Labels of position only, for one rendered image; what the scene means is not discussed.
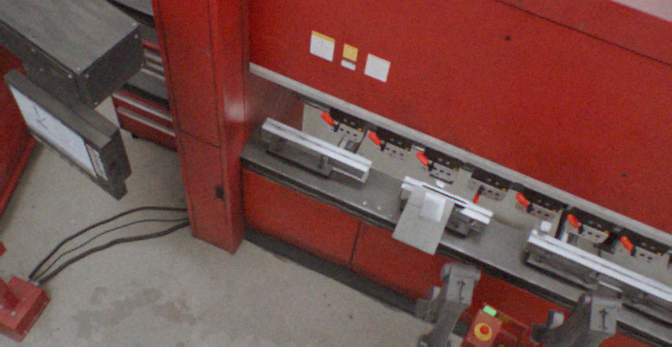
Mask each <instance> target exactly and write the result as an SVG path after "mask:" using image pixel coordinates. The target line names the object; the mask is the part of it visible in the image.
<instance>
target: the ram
mask: <svg viewBox="0 0 672 347"><path fill-rule="evenodd" d="M248 11H249V63H251V64H254V65H256V66H259V67H261V68H263V69H266V70H268V71H271V72H273V73H276V74H278V75H280V76H283V77H285V78H288V79H290V80H292V81H296V82H298V83H301V84H303V85H306V86H308V87H310V88H313V89H315V90H318V91H320V92H323V93H325V94H327V95H330V96H332V97H335V98H337V99H340V100H342V101H344V102H347V103H349V104H352V105H354V106H357V107H359V108H361V109H364V110H366V111H369V112H371V113H374V114H376V115H378V116H381V117H383V118H386V119H388V120H390V121H393V122H395V123H398V124H400V125H403V126H405V127H407V128H410V129H412V130H415V131H417V132H420V133H422V134H424V135H427V136H429V137H432V138H434V139H437V140H439V141H441V142H444V143H446V144H449V145H451V146H454V147H456V148H458V149H461V150H463V151H466V152H468V153H471V154H473V155H475V156H478V157H480V158H483V159H485V160H487V161H490V162H492V163H496V164H498V165H501V166H503V167H505V168H508V169H510V170H513V171H515V172H518V173H520V174H522V175H525V176H527V177H530V178H532V179H535V180H537V181H539V182H542V183H544V184H547V185H549V186H552V187H554V188H556V189H559V190H561V191H564V192H567V193H569V194H572V195H574V196H577V197H579V198H582V199H584V200H586V201H589V202H591V203H594V204H596V205H599V207H601V208H603V209H606V210H608V211H611V212H613V213H617V214H619V215H621V216H624V217H626V218H629V219H631V220H634V221H636V222H638V223H641V224H643V225H646V226H648V227H651V228H653V229H656V230H659V231H661V232H664V233H666V234H668V235H671V236H672V65H670V64H667V63H665V62H662V61H659V60H657V59H654V58H652V57H649V56H645V55H643V54H640V53H637V52H635V51H632V50H629V49H627V48H624V47H622V46H619V45H616V44H614V43H611V42H608V41H606V40H603V39H601V38H597V37H594V36H592V35H589V34H586V33H584V32H581V31H578V30H576V29H573V28H571V27H568V26H565V25H563V24H560V23H557V22H555V21H552V20H550V19H547V18H544V17H542V16H538V15H535V14H533V13H530V12H527V11H525V10H522V9H520V8H517V7H514V6H512V5H509V4H506V3H504V2H501V1H498V0H248ZM313 31H316V32H318V33H321V34H323V35H326V36H328V37H331V38H333V40H335V44H334V52H333V60H332V61H330V60H328V59H325V58H323V57H320V56H318V55H315V54H313V53H311V45H312V33H313ZM345 44H346V45H348V46H351V47H353V48H356V49H358V54H357V59H356V62H355V61H352V60H350V59H347V58H345V57H343V54H344V47H345ZM368 54H371V55H373V56H376V57H378V58H381V59H383V60H386V61H388V62H391V65H390V69H389V73H388V77H387V82H386V83H385V82H383V81H380V80H378V79H375V78H373V77H370V76H368V75H366V74H364V73H365V67H366V62H367V57H368ZM343 59H344V60H346V61H349V62H351V63H354V64H356V65H355V70H353V69H350V68H348V67H345V66H343V65H342V60H343ZM249 72H250V73H252V74H255V75H257V76H260V77H262V78H264V79H267V80H269V81H272V82H274V83H277V84H279V85H281V86H284V87H286V88H289V89H291V90H294V91H297V92H299V93H302V94H304V95H307V96H309V97H311V98H314V99H316V100H319V101H321V102H323V103H326V104H328V105H331V106H333V107H335V108H338V109H340V110H343V111H345V112H348V113H350V114H352V115H355V116H357V117H360V118H362V119H364V120H367V121H369V122H372V123H374V124H376V125H379V126H381V127H384V128H386V129H389V130H391V131H393V132H396V133H398V134H401V135H403V136H405V137H408V138H410V139H413V140H415V141H418V142H420V143H422V144H425V145H427V146H430V147H432V148H434V149H437V150H439V151H442V152H444V153H446V154H449V155H451V156H454V157H456V158H459V159H461V160H463V161H466V162H468V163H471V164H473V165H475V166H478V167H480V168H483V169H485V170H487V171H490V172H492V173H496V174H498V175H501V176H503V177H505V178H508V179H510V180H513V181H515V182H517V183H520V184H522V185H525V186H527V187H530V188H532V189H534V190H537V191H539V192H542V193H544V194H546V195H549V196H551V197H554V198H556V199H558V200H561V201H563V202H567V203H569V204H572V205H574V206H576V207H579V208H581V210H584V211H586V212H588V213H591V214H593V215H596V216H598V217H601V218H603V219H605V220H608V221H610V222H614V223H616V224H618V225H621V226H623V227H626V228H628V229H630V230H633V231H635V232H638V233H640V234H643V235H645V236H647V237H650V238H652V239H656V240H658V241H660V242H663V243H665V244H668V245H670V246H672V241H670V240H667V239H665V238H662V237H660V236H657V235H655V234H652V233H649V232H647V231H644V230H642V229H639V228H637V227H635V226H632V225H630V224H627V223H625V222H623V221H620V220H618V219H615V218H612V217H609V216H607V215H605V214H602V213H600V212H597V211H595V210H593V209H590V207H588V206H585V205H583V204H580V203H578V202H576V201H573V200H571V199H568V198H566V197H563V196H560V195H558V194H555V193H553V192H550V191H548V190H546V189H543V188H541V187H538V186H536V185H533V184H531V183H529V182H526V181H524V180H521V179H519V178H517V177H514V176H512V175H509V174H507V173H504V172H502V171H500V170H497V169H495V168H491V167H489V166H487V165H484V164H482V163H479V162H477V161H474V160H472V159H470V158H467V157H465V156H462V155H460V154H458V153H455V152H453V151H450V150H448V149H445V148H443V147H441V146H438V145H436V144H433V143H431V142H428V141H426V140H424V139H421V138H419V137H416V136H414V135H412V134H409V133H407V132H404V131H402V130H399V129H397V128H395V127H392V126H390V125H387V124H385V123H383V122H380V121H378V120H375V119H373V118H370V117H368V116H366V115H363V114H361V113H358V112H356V111H354V110H351V109H349V108H346V107H344V106H341V105H339V104H337V103H334V102H332V101H329V100H327V99H324V98H322V97H320V96H317V95H315V94H312V93H310V92H308V91H305V90H303V89H300V88H298V87H295V86H292V85H290V84H287V83H285V82H282V81H280V80H278V79H275V78H273V77H270V76H268V75H265V74H263V73H261V72H258V71H256V70H253V69H251V68H249Z"/></svg>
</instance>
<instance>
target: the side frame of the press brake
mask: <svg viewBox="0 0 672 347"><path fill-rule="evenodd" d="M151 3H152V9H153V15H154V21H155V26H156V32H157V38H158V44H159V49H160V55H161V61H162V67H163V72H164V78H166V85H167V91H168V96H169V102H170V108H171V114H172V120H173V125H174V131H175V137H176V143H177V148H178V154H179V160H180V166H181V171H182V177H183V183H184V189H185V194H186V200H187V206H188V212H189V217H190V223H191V229H192V236H193V238H195V239H199V240H201V241H203V242H206V243H208V244H210V245H212V246H214V247H217V248H219V249H221V250H223V251H225V252H228V253H229V254H230V255H232V256H234V254H235V253H236V251H237V249H238V247H239V245H240V243H241V241H242V239H243V238H244V237H243V235H244V233H245V231H246V230H247V228H248V226H249V225H248V223H247V220H246V218H245V216H244V214H243V201H242V175H241V161H239V155H240V153H241V151H242V150H243V148H244V147H245V145H246V143H247V142H248V140H249V138H250V137H251V135H252V134H253V132H254V130H255V129H256V127H257V126H258V124H259V122H260V121H262V122H265V121H266V119H267V118H269V119H272V120H274V121H276V122H279V123H281V124H284V125H286V126H289V127H292V128H294V129H296V130H299V131H301V132H303V121H304V110H305V104H304V103H302V102H300V101H299V100H298V93H299V92H297V91H294V90H291V89H289V88H286V87H284V86H281V85H279V84H277V83H274V82H272V81H269V80H267V79H264V78H262V77H260V76H257V75H255V74H252V73H250V72H249V11H248V0H151Z"/></svg>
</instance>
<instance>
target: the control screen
mask: <svg viewBox="0 0 672 347"><path fill-rule="evenodd" d="M8 85H9V84H8ZM9 87H11V89H12V92H13V94H14V96H15V98H16V100H17V102H18V104H19V107H20V109H21V111H22V113H23V115H24V117H25V120H26V123H27V125H28V126H30V127H31V128H32V129H34V130H35V131H36V132H37V133H39V134H40V135H41V136H43V137H44V138H46V139H48V140H49V141H50V142H52V143H53V144H54V145H56V146H57V147H58V148H60V149H61V150H62V151H64V152H65V153H66V154H68V155H69V156H70V157H72V158H73V159H74V160H75V161H77V162H78V163H79V164H81V165H82V166H83V167H85V168H86V169H87V170H89V171H90V172H92V173H94V174H95V171H94V169H93V166H92V163H90V161H89V158H88V155H87V152H86V150H85V147H84V144H83V142H82V139H81V137H80V136H79V135H77V134H76V133H75V132H73V131H72V130H70V129H69V128H68V127H66V126H65V125H64V124H62V123H61V122H60V121H58V120H57V119H56V118H54V117H53V116H52V115H50V114H49V112H47V111H45V110H44V109H43V108H41V107H40V106H39V105H37V104H36V103H35V102H33V101H32V100H31V99H29V98H28V97H26V96H25V95H24V94H22V93H21V92H20V91H18V90H17V89H16V88H14V87H13V86H12V85H9ZM36 124H37V125H38V126H39V127H41V128H42V130H43V131H42V130H40V129H39V128H38V127H37V126H36ZM95 175H96V174H95Z"/></svg>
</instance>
